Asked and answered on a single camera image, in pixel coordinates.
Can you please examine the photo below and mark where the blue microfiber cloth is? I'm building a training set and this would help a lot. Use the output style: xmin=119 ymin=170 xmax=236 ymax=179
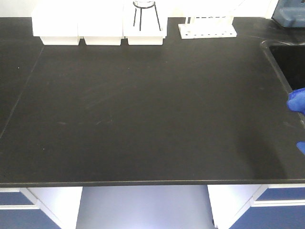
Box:
xmin=286 ymin=87 xmax=305 ymax=155

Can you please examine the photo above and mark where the blue grey lab device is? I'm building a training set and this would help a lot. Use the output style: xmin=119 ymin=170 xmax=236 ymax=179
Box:
xmin=272 ymin=0 xmax=305 ymax=28

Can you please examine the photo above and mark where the white plastic bin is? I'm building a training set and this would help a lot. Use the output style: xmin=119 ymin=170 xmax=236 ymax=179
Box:
xmin=123 ymin=0 xmax=168 ymax=45
xmin=78 ymin=0 xmax=123 ymax=46
xmin=31 ymin=0 xmax=80 ymax=45

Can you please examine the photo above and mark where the white plastic bin right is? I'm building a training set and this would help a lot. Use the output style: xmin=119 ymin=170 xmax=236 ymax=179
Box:
xmin=123 ymin=0 xmax=168 ymax=45

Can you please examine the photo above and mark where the white test tube rack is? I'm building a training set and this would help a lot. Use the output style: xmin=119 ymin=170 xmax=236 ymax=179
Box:
xmin=178 ymin=15 xmax=237 ymax=39

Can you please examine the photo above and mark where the left blue white cabinet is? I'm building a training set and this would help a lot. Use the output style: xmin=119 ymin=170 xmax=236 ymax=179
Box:
xmin=0 ymin=187 xmax=82 ymax=229

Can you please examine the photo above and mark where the black wire tripod stand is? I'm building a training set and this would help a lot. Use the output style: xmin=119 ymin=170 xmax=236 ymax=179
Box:
xmin=132 ymin=0 xmax=162 ymax=31

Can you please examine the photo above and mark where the blue white cabinet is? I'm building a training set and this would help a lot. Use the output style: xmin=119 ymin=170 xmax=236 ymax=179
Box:
xmin=207 ymin=184 xmax=305 ymax=229
xmin=0 ymin=187 xmax=82 ymax=229

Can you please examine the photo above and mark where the white plastic bin left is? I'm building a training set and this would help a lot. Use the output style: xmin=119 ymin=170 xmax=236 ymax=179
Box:
xmin=31 ymin=0 xmax=80 ymax=45

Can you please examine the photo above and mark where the white plastic bin middle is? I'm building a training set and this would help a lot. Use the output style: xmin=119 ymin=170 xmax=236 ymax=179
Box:
xmin=78 ymin=0 xmax=123 ymax=46

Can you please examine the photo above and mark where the black recessed sink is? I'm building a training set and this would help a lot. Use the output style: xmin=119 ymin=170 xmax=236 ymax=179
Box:
xmin=246 ymin=41 xmax=305 ymax=131

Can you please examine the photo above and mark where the right blue white cabinet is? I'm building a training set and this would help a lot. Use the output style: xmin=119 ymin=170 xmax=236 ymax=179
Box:
xmin=207 ymin=184 xmax=305 ymax=229

